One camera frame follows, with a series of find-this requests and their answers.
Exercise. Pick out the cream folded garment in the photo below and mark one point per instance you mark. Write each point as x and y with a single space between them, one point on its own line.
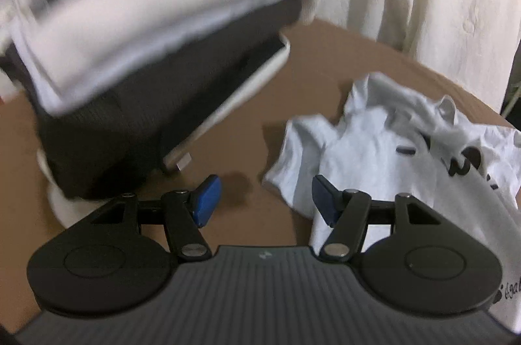
163 11

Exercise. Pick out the black folded garment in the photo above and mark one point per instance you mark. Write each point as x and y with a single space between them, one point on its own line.
122 125

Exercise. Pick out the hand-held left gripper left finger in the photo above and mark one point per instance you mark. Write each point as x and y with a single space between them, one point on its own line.
207 202

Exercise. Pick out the white printed t-shirt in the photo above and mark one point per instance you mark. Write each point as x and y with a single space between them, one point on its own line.
366 149

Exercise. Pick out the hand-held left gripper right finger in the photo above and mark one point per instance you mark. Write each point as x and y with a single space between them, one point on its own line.
325 202

